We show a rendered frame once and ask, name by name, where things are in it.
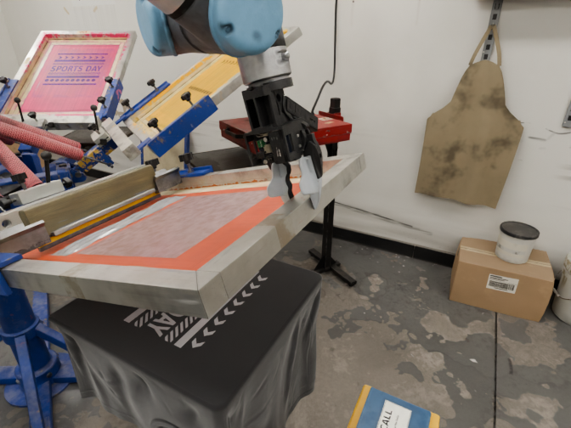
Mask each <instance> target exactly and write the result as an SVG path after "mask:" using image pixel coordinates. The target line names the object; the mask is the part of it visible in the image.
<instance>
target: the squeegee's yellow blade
mask: <svg viewBox="0 0 571 428"><path fill-rule="evenodd" d="M157 194H160V193H157ZM157 194H156V193H153V194H149V195H147V196H145V197H143V198H141V199H139V200H135V201H134V202H132V203H130V204H127V205H125V206H123V207H120V208H118V209H116V210H114V211H111V212H109V213H107V214H104V215H103V216H101V217H97V218H95V219H93V220H92V221H90V222H86V223H84V224H83V225H80V226H78V227H76V228H73V229H71V230H69V231H67V232H64V233H62V234H60V235H57V236H52V237H50V239H51V240H52V242H54V241H55V240H58V239H61V238H63V237H65V236H67V235H69V234H72V233H74V232H76V231H78V230H80V229H82V228H85V227H87V226H89V225H91V224H93V223H96V222H98V221H100V220H102V219H105V218H107V217H109V216H111V215H114V214H116V213H117V212H119V211H123V210H125V209H127V208H128V207H130V206H134V205H136V204H138V203H139V202H142V201H144V200H147V199H148V198H151V197H153V196H155V195H157ZM52 242H50V243H52ZM50 243H48V244H50ZM48 244H46V245H48ZM43 246H44V245H43ZM41 247H42V246H41ZM41 247H39V248H41Z"/></svg>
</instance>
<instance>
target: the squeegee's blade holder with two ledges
mask: <svg viewBox="0 0 571 428"><path fill-rule="evenodd" d="M154 192H155V189H150V190H147V191H145V192H143V193H142V194H138V195H136V196H134V197H132V198H130V199H127V200H124V201H122V202H120V203H118V204H115V205H113V206H110V207H108V208H106V209H104V210H102V211H98V212H96V213H94V214H92V215H90V216H88V217H84V218H83V219H81V220H78V221H76V222H73V223H71V224H69V225H66V226H64V227H63V228H59V229H57V230H54V231H53V232H51V234H52V235H53V236H57V235H60V234H62V233H64V232H67V231H69V230H71V229H73V228H76V227H78V226H80V225H83V224H84V223H86V222H90V221H92V220H93V219H95V218H97V217H101V216H103V215H104V214H107V213H109V212H111V211H114V210H116V209H118V208H120V207H123V206H125V205H127V204H130V203H132V202H134V201H135V200H139V199H141V198H143V197H145V196H147V195H149V194H153V193H154Z"/></svg>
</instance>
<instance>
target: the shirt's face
mask: <svg viewBox="0 0 571 428"><path fill-rule="evenodd" d="M258 272H261V273H266V274H269V275H271V276H270V277H269V278H268V279H267V280H266V281H265V282H264V283H263V284H262V285H261V286H260V287H259V288H258V289H257V291H256V292H255V293H254V294H253V295H252V296H251V297H250V298H249V299H248V300H247V301H246V302H245V303H244V304H243V305H242V306H241V307H240V308H239V309H238V310H237V311H236V312H235V313H234V314H233V315H232V316H231V318H230V319H229V320H228V321H227V322H226V323H225V324H224V325H223V326H222V327H221V328H220V329H219V330H218V331H217V332H216V333H215V334H214V335H213V336H212V337H211V338H210V339H209V340H208V341H207V342H206V343H205V344H204V346H203V347H202V348H201V349H200V350H199V351H198V352H197V353H196V354H195V355H194V354H192V353H190V352H187V351H185V350H184V349H182V348H180V347H178V346H175V345H173V344H172V343H170V342H167V341H164V340H163V339H161V338H159V337H157V336H155V335H152V334H151V333H149V332H147V331H145V330H143V329H140V328H139V327H137V326H134V325H132V324H130V323H128V322H126V321H124V320H122V319H123V318H124V317H126V316H127V315H128V314H129V313H130V312H132V311H133V310H134V309H136V307H128V306H123V305H117V304H112V303H107V302H102V301H91V300H86V299H81V298H76V299H75V300H74V301H72V302H70V303H69V304H67V305H65V306H64V307H62V308H61V309H59V310H57V311H56V312H54V313H52V314H50V315H49V316H52V317H54V318H56V319H58V320H59V321H61V322H63V323H64V324H67V325H69V326H71V327H72V328H73V329H76V330H78V331H80V332H81V333H83V334H84V335H87V336H89V337H90V338H92V339H94V340H96V341H97V342H99V343H101V344H103V345H105V346H107V347H109V348H110V349H112V350H114V351H115V352H118V353H120V354H121V355H123V356H124V357H126V358H129V359H131V360H133V361H134V362H135V363H138V364H140V365H141V366H143V367H145V368H147V369H149V370H150V371H152V372H154V373H156V374H158V375H159V376H161V377H163V378H165V379H167V380H169V381H171V382H172V383H174V384H176V385H177V386H180V387H182V388H184V389H185V390H186V391H189V392H191V393H193V394H194V395H196V396H197V397H200V398H201V399H203V400H205V401H207V402H209V403H210V404H212V405H215V406H218V405H221V404H223V403H224V402H225V401H226V399H227V398H228V397H229V395H230V394H231V393H232V391H233V390H234V389H235V388H236V387H237V385H238V384H239V383H240V381H241V380H242V378H243V377H244V376H245V375H246V373H247V372H248V370H249V369H250V368H251V366H252V365H253V364H254V363H255V362H256V360H257V359H258V357H259V356H260V355H261V353H262V352H263V351H264V349H265V348H266V347H267V345H268V344H269V343H270V342H271V341H272V339H273V338H274V336H275V335H276V334H277V332H278V331H279V330H280V328H281V327H282V326H283V324H284V323H285V322H286V320H287V319H288V318H289V317H290V316H291V314H292V313H293V311H294V310H295V309H296V308H297V306H298V305H299V303H300V302H301V301H302V299H303V298H304V296H305V295H307V293H308V292H309V290H310V289H311V288H312V287H313V285H314V284H315V282H316V281H317V280H318V278H319V274H318V273H315V272H312V271H309V270H306V269H303V268H300V267H295V266H292V265H290V264H286V263H283V262H279V261H276V260H273V259H270V260H269V261H268V262H267V263H266V264H265V265H264V266H263V267H262V268H261V269H260V270H259V271H258Z"/></svg>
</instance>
